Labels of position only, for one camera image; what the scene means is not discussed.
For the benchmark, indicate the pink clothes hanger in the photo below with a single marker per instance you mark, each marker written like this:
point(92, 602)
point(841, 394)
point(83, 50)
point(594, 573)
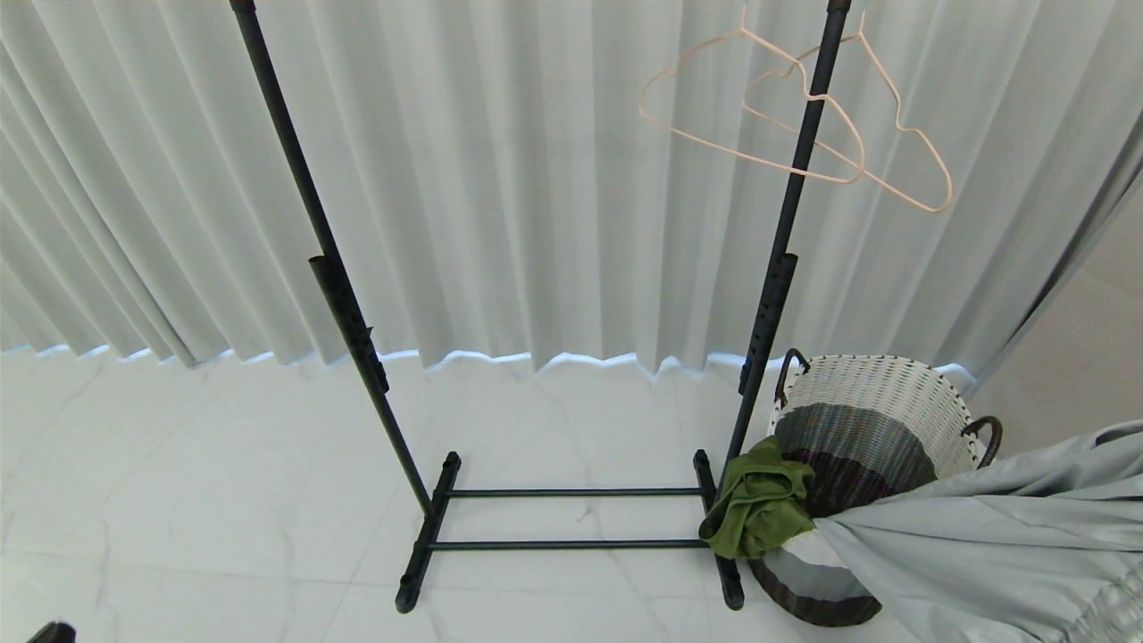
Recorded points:
point(746, 152)
point(893, 187)

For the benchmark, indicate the pale grey shorts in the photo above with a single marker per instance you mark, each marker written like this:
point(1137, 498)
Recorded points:
point(982, 554)

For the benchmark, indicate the black clothes rack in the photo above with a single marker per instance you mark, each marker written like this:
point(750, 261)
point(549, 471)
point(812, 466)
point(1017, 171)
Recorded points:
point(348, 304)

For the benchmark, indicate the white laundry basket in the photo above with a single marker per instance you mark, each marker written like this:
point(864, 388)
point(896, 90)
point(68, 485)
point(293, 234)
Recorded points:
point(875, 384)

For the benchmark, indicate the white curtain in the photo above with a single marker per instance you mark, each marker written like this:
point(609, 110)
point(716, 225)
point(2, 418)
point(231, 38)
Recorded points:
point(536, 179)

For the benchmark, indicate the green garment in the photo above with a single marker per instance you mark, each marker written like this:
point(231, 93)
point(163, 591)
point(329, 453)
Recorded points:
point(755, 500)

